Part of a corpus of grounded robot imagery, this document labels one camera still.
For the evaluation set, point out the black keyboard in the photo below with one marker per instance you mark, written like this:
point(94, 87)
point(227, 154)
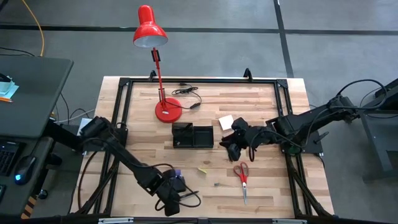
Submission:
point(7, 158)

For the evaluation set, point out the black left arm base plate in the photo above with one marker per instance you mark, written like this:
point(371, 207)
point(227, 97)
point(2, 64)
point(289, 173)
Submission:
point(93, 148)

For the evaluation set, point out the black desk organizer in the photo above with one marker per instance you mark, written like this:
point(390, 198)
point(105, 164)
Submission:
point(203, 138)

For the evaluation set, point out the white sticky note pad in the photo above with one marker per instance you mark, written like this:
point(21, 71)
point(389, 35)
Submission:
point(226, 122)

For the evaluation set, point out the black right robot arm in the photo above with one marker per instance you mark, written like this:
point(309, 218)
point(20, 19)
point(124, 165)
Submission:
point(295, 124)

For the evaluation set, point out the black metal table frame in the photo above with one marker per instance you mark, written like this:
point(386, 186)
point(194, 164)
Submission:
point(140, 80)

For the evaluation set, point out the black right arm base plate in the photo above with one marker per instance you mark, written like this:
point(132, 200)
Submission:
point(312, 146)

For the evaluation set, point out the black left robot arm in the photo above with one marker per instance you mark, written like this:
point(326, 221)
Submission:
point(124, 153)

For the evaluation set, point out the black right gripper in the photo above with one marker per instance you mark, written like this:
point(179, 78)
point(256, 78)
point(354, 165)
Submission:
point(242, 137)

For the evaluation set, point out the purple sticky note pad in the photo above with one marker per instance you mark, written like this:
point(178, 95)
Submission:
point(177, 172)

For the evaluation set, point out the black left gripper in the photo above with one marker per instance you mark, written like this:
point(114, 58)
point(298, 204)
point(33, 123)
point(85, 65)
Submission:
point(169, 193)

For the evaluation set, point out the silver metal bracket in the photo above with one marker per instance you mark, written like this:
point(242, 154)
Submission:
point(289, 221)
point(115, 221)

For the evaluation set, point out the black computer mouse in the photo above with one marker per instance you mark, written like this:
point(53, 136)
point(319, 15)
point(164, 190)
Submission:
point(26, 168)

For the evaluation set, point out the yellow sticky note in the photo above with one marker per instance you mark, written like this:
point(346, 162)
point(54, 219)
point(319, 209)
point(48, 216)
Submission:
point(202, 170)

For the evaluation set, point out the red desk lamp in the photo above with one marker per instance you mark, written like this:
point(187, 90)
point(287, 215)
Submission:
point(168, 113)

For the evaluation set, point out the small black object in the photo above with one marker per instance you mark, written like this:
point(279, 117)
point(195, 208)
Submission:
point(3, 77)

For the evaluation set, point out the dark grey desk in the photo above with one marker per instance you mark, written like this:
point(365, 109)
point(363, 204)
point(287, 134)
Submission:
point(31, 93)

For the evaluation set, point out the teal paper stack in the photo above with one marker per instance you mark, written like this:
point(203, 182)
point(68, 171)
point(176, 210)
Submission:
point(7, 90)

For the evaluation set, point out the orange pencil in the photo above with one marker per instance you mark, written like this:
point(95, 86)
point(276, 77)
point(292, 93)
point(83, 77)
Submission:
point(6, 99)

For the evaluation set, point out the black caster wheel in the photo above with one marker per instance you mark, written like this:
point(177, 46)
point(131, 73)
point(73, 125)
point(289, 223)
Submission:
point(42, 194)

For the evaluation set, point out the dark grey metal stand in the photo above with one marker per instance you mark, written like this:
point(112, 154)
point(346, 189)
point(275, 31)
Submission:
point(376, 146)

